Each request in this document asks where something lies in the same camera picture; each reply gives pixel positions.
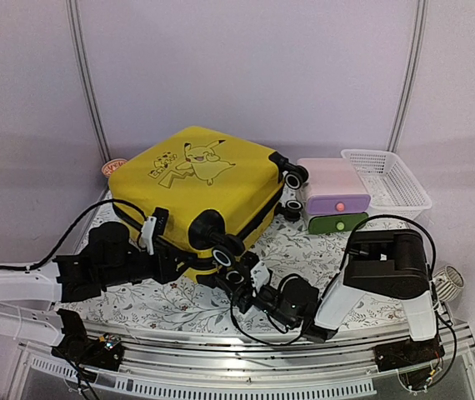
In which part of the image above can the floral table mat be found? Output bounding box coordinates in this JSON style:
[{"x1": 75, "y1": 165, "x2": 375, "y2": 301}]
[{"x1": 60, "y1": 164, "x2": 447, "y2": 336}]

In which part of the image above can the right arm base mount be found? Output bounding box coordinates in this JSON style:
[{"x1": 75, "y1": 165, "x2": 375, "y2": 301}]
[{"x1": 372, "y1": 318, "x2": 456, "y2": 372}]

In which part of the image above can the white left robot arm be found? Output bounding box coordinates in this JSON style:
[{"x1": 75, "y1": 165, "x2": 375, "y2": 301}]
[{"x1": 0, "y1": 209, "x2": 187, "y2": 318}]

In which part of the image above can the yellow Pikachu suitcase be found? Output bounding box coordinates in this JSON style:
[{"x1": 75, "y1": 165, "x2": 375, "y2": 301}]
[{"x1": 108, "y1": 126, "x2": 309, "y2": 280}]

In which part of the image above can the green drawer box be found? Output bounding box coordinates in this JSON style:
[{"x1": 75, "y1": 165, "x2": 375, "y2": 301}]
[{"x1": 307, "y1": 212, "x2": 368, "y2": 234}]

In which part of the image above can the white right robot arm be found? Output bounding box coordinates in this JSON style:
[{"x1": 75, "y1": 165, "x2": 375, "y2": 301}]
[{"x1": 202, "y1": 229, "x2": 438, "y2": 363}]

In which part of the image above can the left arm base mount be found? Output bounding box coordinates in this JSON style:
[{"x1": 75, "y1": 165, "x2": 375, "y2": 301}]
[{"x1": 51, "y1": 335, "x2": 124, "y2": 372}]

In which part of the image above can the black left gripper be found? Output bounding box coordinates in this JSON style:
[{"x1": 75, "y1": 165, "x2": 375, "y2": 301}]
[{"x1": 100, "y1": 243, "x2": 198, "y2": 288}]

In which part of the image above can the pink purple drawer box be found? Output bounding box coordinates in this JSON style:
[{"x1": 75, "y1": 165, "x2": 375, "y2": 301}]
[{"x1": 297, "y1": 157, "x2": 371, "y2": 216}]

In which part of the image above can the red patterned cup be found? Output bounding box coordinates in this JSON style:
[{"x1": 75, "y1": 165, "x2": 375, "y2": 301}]
[{"x1": 101, "y1": 158, "x2": 128, "y2": 178}]

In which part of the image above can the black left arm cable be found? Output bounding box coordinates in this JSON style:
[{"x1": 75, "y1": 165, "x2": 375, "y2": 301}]
[{"x1": 0, "y1": 197, "x2": 148, "y2": 273}]

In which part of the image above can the white plastic basket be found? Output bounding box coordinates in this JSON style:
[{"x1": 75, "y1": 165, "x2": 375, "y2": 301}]
[{"x1": 341, "y1": 149, "x2": 433, "y2": 220}]

